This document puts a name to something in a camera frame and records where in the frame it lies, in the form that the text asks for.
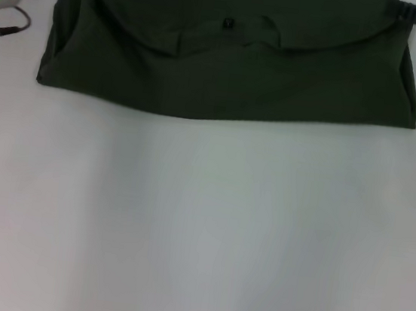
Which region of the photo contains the dark green FREE t-shirt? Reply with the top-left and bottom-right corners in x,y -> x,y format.
33,0 -> 416,147

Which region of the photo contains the thin dark cable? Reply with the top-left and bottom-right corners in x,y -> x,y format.
0,3 -> 34,41

